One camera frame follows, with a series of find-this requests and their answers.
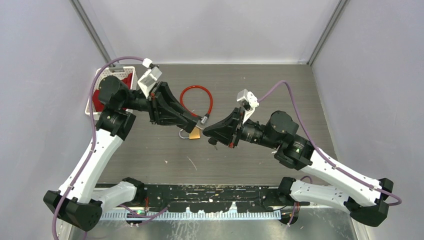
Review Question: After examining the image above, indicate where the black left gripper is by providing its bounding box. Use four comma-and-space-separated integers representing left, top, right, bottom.
122, 82, 192, 127

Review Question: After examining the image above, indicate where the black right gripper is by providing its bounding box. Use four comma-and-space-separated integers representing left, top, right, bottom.
204, 105, 281, 149

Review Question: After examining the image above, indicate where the black-headed key bunch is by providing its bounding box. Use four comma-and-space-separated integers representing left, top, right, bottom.
208, 137, 218, 150

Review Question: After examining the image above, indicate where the brass padlock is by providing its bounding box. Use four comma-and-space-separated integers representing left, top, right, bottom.
178, 127, 202, 140

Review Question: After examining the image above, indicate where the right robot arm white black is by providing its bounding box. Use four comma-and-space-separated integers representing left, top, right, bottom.
203, 108, 394, 227

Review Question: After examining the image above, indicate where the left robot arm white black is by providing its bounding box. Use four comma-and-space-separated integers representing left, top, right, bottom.
43, 75, 198, 232

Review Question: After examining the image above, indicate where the white plastic basket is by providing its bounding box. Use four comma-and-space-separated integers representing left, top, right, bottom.
84, 66, 138, 121

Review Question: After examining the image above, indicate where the red cloth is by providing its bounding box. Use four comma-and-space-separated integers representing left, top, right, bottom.
92, 73, 133, 112

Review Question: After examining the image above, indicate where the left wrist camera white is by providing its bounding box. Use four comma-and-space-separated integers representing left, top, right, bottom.
137, 64, 162, 99

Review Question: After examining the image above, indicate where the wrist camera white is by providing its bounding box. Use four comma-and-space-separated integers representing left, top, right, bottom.
236, 89, 259, 124
137, 64, 162, 99

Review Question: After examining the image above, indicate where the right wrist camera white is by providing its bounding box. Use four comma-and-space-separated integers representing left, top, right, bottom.
236, 89, 259, 124

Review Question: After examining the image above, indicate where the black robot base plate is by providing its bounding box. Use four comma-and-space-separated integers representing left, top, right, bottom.
125, 184, 294, 216

